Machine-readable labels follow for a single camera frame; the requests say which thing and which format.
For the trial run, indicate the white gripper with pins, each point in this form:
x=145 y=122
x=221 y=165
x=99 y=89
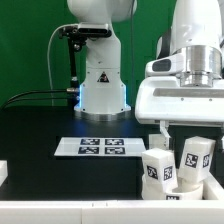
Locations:
x=162 y=100

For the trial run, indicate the black camera stand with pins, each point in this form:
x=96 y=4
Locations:
x=77 y=36

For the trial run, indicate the white round stool seat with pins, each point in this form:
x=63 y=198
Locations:
x=157 y=189

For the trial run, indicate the white marker sheet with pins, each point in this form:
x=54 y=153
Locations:
x=100 y=147

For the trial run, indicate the white L-shaped fence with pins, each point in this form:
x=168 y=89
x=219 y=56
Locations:
x=209 y=210

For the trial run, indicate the white left fence block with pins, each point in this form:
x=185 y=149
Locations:
x=3 y=171

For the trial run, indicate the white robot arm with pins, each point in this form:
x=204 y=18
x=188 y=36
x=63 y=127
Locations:
x=182 y=86

